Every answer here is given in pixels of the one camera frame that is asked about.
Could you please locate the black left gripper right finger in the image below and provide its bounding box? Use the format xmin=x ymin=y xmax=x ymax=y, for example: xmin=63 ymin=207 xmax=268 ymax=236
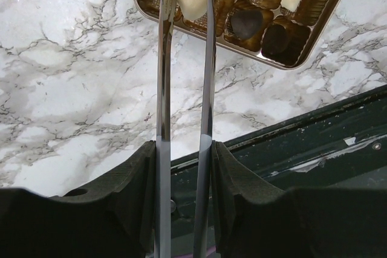
xmin=211 ymin=141 xmax=284 ymax=254

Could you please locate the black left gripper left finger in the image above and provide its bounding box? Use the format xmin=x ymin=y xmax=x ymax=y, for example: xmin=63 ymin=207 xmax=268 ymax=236
xmin=50 ymin=141 xmax=156 ymax=254

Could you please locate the gold chocolate tin box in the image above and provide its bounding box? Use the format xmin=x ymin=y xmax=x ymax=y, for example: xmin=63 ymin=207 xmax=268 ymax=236
xmin=132 ymin=0 xmax=359 ymax=71

